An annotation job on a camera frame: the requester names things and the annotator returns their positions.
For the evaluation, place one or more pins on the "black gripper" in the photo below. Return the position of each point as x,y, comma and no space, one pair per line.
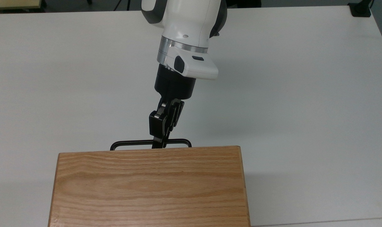
175,83

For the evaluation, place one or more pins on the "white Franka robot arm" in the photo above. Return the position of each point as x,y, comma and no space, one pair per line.
187,28

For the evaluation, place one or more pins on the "light oak wooden cabinet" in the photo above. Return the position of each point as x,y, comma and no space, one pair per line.
150,189

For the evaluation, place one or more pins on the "yellow wooden side table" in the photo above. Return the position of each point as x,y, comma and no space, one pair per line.
14,3

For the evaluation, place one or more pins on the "black clamp with pole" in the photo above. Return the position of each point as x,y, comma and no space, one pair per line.
361,8

